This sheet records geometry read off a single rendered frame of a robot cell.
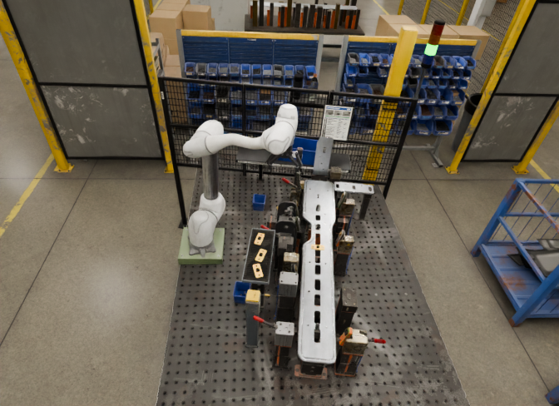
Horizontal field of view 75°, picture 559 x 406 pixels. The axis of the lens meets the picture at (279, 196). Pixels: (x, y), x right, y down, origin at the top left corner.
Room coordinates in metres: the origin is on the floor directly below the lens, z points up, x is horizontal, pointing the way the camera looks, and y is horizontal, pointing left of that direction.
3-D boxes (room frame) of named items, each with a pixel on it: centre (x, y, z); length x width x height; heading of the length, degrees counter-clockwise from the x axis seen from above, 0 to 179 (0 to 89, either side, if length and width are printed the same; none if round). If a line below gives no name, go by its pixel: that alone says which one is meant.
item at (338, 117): (2.52, -0.40, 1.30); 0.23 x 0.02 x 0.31; 88
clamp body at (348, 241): (1.56, -0.43, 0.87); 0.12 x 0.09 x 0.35; 88
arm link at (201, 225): (1.69, 0.51, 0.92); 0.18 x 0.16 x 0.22; 169
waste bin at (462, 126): (4.32, -2.51, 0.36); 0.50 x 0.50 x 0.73
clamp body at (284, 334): (0.92, -0.07, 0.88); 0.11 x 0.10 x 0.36; 88
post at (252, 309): (1.03, 0.09, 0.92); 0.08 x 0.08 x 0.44; 88
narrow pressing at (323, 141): (2.23, -0.30, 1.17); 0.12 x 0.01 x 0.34; 88
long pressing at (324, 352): (1.48, -0.26, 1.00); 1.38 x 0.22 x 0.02; 178
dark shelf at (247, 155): (2.41, -0.09, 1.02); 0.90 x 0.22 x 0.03; 88
